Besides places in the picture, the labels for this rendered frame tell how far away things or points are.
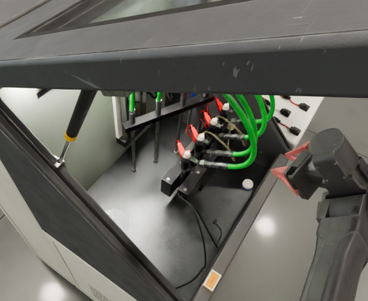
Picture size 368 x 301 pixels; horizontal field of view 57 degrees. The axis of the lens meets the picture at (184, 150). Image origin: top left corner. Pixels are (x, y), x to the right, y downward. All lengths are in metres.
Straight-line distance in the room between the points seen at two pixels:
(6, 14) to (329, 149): 0.63
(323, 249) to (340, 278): 0.05
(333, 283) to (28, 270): 1.77
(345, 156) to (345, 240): 0.13
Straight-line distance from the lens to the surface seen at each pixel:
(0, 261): 2.14
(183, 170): 1.04
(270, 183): 1.18
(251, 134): 0.79
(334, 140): 0.58
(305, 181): 0.69
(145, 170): 1.27
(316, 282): 0.49
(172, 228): 1.17
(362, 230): 0.55
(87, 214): 0.75
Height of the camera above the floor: 1.90
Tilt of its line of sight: 53 degrees down
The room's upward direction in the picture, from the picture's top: 9 degrees clockwise
